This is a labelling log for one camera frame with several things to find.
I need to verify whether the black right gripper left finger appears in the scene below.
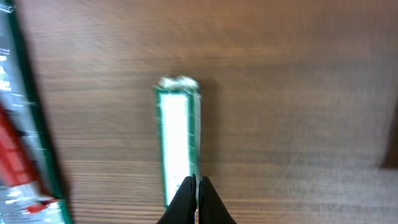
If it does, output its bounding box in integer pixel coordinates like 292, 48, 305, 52
157, 175, 197, 224

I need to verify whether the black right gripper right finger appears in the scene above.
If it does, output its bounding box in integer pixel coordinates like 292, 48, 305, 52
198, 176, 236, 224

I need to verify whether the black white small box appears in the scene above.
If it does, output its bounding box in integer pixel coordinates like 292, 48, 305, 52
154, 76, 201, 207

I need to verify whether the red stick sachet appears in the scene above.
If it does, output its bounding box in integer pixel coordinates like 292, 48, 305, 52
1, 107, 45, 190

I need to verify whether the green 3M gloves package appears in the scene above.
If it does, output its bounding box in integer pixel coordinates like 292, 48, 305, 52
1, 1, 73, 224

